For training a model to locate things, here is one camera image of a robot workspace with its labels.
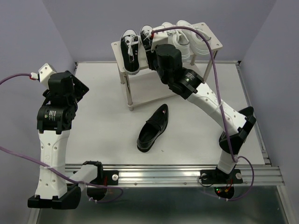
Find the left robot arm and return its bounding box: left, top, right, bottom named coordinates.
left=28, top=71, right=104, bottom=210

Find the white sneaker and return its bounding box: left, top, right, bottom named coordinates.
left=176, top=20, right=211, bottom=56
left=166, top=29, right=190, bottom=62

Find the aluminium mounting rail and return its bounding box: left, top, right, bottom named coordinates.
left=103, top=165, right=285, bottom=188

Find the black canvas sneaker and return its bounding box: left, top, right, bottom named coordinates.
left=140, top=25, right=153, bottom=52
left=120, top=29, right=140, bottom=75

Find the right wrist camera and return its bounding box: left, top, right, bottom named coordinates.
left=150, top=31, right=168, bottom=52

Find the beige two-tier shoe shelf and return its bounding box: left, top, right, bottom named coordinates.
left=111, top=20, right=223, bottom=111

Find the white sneaker on shelf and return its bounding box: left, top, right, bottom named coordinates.
left=176, top=20, right=211, bottom=56

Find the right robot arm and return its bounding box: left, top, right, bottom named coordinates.
left=145, top=44, right=256, bottom=184

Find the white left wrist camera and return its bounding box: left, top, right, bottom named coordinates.
left=38, top=63, right=57, bottom=89

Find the black leather loafer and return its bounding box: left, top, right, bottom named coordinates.
left=238, top=106, right=255, bottom=122
left=136, top=104, right=169, bottom=153

